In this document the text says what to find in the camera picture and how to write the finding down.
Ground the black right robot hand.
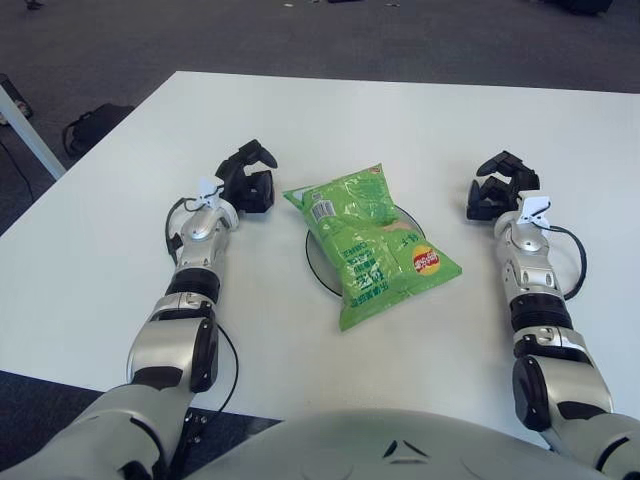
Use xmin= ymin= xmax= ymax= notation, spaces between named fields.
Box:
xmin=465 ymin=149 xmax=543 ymax=224

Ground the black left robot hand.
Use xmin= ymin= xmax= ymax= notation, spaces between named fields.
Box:
xmin=214 ymin=138 xmax=280 ymax=215

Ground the green snack bag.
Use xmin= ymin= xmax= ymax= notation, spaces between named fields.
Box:
xmin=282 ymin=160 xmax=464 ymax=333

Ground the black bag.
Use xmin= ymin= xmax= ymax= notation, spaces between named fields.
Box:
xmin=62 ymin=103 xmax=136 ymax=159

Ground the dark background object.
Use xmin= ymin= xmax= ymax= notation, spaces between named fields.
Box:
xmin=542 ymin=0 xmax=616 ymax=16

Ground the white table leg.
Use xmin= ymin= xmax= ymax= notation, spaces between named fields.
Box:
xmin=0 ymin=82 xmax=67 ymax=180

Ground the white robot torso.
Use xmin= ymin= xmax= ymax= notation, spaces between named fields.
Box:
xmin=189 ymin=407 xmax=601 ymax=480

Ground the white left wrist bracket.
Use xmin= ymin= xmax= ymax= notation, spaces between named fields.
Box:
xmin=196 ymin=175 xmax=225 ymax=211

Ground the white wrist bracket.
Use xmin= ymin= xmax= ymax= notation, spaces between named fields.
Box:
xmin=196 ymin=175 xmax=225 ymax=211
xmin=517 ymin=195 xmax=555 ymax=229

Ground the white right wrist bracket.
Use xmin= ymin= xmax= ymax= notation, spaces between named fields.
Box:
xmin=517 ymin=195 xmax=555 ymax=229

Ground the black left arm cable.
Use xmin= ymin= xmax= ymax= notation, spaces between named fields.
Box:
xmin=164 ymin=196 xmax=240 ymax=416

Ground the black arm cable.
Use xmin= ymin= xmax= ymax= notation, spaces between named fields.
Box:
xmin=164 ymin=196 xmax=240 ymax=416
xmin=547 ymin=225 xmax=589 ymax=301

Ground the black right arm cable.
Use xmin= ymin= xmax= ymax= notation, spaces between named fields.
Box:
xmin=547 ymin=225 xmax=589 ymax=301

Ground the black metal mount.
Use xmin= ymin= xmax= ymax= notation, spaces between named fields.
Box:
xmin=169 ymin=407 xmax=226 ymax=461

